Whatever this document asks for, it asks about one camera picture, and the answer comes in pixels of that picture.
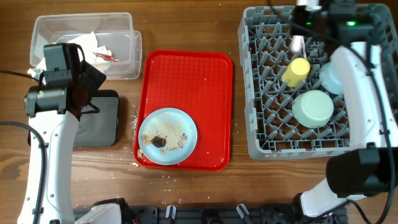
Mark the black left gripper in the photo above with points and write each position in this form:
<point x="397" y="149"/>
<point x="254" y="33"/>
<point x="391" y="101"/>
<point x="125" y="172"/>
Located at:
<point x="92" y="77"/>

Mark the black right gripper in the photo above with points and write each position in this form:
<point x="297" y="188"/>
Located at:
<point x="291" y="15"/>

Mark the white plastic spoon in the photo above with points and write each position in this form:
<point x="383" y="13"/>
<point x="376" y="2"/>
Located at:
<point x="297" y="43"/>

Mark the white plastic fork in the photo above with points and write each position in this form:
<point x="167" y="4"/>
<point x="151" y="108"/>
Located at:
<point x="304" y="51"/>

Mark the red ketchup packet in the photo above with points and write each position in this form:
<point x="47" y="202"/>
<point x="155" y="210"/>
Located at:
<point x="106" y="58"/>

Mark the light blue small saucer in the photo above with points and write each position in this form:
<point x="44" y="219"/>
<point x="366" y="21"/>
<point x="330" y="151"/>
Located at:
<point x="330" y="79"/>

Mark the yellow plastic cup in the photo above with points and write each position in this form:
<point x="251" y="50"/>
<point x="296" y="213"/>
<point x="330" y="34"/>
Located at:
<point x="296" y="72"/>

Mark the mint green bowl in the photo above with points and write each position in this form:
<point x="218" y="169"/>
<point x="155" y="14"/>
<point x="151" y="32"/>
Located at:
<point x="313" y="109"/>

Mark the light blue dinner plate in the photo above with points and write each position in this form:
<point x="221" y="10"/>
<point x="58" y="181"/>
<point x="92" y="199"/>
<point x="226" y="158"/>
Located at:
<point x="172" y="157"/>

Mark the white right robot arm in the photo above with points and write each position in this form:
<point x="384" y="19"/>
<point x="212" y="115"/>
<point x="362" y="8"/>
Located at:
<point x="369" y="167"/>

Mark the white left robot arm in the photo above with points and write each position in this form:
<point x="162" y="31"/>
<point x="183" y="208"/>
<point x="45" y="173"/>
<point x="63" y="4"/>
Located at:
<point x="54" y="135"/>

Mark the grey-blue dishwasher rack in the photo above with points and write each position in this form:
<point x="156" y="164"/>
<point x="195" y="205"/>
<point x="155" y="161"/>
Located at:
<point x="264" y="47"/>

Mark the white crumpled paper in bin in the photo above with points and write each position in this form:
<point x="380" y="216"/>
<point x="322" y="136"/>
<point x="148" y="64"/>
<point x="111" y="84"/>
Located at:
<point x="89" y="44"/>

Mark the clear plastic bin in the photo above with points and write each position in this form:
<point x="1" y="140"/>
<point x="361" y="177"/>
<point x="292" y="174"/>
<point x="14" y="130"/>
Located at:
<point x="114" y="30"/>

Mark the black rectangular tray bin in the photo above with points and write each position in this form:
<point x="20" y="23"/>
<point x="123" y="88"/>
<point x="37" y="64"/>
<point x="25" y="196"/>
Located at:
<point x="100" y="129"/>

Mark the red plastic tray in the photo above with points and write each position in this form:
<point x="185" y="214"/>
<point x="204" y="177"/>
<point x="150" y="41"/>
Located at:
<point x="201" y="85"/>

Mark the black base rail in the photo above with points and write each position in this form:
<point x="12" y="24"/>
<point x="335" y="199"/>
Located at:
<point x="227" y="215"/>

